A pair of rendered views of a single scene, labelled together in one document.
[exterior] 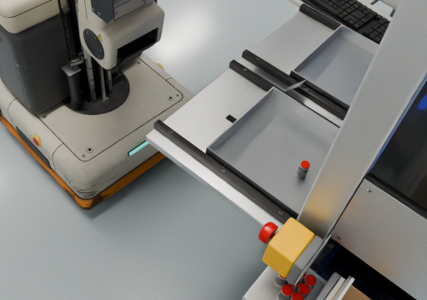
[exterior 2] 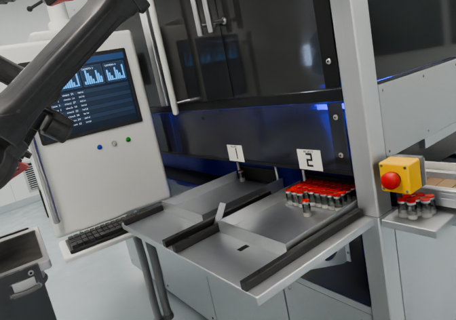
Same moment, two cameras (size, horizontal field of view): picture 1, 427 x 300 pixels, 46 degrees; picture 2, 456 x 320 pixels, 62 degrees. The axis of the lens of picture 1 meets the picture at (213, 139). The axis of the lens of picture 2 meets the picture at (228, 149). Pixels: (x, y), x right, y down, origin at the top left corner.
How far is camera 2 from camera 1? 1.00 m
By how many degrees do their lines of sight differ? 67
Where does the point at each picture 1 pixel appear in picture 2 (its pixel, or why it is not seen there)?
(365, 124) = (365, 45)
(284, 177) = (309, 221)
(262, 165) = (298, 230)
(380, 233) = (396, 114)
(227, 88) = (203, 252)
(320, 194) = (372, 127)
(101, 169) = not seen: outside the picture
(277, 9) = not seen: outside the picture
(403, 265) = (408, 123)
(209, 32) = not seen: outside the picture
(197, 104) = (219, 267)
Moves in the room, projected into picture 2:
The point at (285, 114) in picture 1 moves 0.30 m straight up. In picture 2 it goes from (242, 224) to (221, 121)
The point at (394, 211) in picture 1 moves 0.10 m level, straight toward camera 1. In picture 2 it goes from (392, 89) to (433, 86)
